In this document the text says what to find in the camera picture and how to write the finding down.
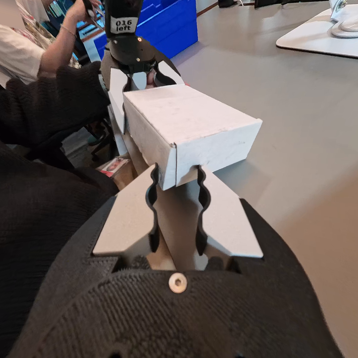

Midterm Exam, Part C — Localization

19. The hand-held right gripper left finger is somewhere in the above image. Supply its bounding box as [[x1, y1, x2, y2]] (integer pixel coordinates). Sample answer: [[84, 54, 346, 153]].
[[92, 164, 160, 258]]

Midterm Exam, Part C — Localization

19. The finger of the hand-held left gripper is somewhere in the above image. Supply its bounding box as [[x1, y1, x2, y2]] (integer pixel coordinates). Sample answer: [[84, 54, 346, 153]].
[[153, 62, 186, 88], [108, 67, 132, 135]]

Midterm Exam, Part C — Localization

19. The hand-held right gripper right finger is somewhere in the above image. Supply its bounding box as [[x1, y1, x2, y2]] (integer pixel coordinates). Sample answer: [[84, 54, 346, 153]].
[[195, 164, 264, 258]]

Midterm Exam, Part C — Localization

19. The white cardboard box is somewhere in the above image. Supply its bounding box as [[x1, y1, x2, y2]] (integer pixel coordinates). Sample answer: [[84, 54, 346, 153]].
[[123, 84, 263, 191]]

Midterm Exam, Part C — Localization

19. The blue storage bin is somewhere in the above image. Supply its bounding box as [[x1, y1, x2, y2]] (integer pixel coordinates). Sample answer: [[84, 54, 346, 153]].
[[94, 0, 198, 61]]

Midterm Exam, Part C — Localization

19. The person's left forearm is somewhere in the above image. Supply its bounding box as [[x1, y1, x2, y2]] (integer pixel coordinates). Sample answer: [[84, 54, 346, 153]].
[[0, 61, 111, 150]]

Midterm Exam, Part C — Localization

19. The grey desk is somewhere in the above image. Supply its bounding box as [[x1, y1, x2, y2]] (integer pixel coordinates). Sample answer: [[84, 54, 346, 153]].
[[108, 0, 358, 358]]

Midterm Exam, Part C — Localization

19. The black office chair base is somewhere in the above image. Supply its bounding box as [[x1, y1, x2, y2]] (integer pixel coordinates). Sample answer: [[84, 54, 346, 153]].
[[84, 119, 119, 163]]

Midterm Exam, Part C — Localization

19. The pink printed card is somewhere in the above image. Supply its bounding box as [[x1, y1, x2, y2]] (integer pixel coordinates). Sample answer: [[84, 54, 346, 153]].
[[99, 156, 131, 178]]

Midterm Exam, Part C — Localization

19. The white document stand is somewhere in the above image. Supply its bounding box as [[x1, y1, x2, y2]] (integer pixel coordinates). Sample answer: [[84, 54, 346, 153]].
[[275, 0, 358, 59]]

